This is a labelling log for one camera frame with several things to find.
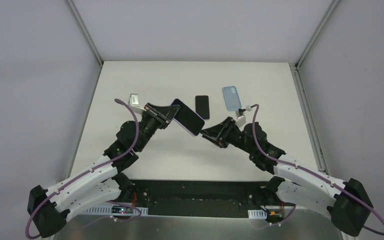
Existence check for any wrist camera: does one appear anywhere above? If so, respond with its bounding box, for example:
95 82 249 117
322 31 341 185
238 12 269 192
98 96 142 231
235 108 249 128
128 93 145 115

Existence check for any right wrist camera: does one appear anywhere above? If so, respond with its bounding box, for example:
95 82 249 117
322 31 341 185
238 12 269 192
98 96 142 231
235 108 249 128

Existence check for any right white cable duct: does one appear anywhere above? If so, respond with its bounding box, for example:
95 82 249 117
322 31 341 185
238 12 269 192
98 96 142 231
247 209 268 220

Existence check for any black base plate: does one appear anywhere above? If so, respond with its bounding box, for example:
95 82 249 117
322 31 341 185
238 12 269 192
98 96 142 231
115 179 281 218

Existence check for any right aluminium frame post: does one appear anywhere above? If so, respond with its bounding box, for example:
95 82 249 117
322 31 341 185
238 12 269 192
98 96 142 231
294 0 342 70

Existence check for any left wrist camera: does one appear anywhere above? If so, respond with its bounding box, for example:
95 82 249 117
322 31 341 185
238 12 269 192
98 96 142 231
128 93 145 115

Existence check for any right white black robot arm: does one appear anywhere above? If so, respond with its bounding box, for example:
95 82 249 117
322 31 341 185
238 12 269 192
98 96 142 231
201 117 373 237

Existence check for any purple phone case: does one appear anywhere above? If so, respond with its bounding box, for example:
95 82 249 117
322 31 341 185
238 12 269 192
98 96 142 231
170 98 206 137

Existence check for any aluminium frame post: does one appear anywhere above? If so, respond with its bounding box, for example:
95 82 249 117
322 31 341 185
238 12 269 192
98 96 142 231
64 0 104 68
294 0 342 70

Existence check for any left aluminium frame post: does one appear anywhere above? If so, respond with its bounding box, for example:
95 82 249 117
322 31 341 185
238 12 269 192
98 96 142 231
64 0 104 68

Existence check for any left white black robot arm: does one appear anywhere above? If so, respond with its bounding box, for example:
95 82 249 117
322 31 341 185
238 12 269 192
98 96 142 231
25 99 181 240

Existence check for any light blue phone case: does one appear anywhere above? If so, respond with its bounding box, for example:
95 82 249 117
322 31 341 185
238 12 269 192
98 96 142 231
221 86 242 112

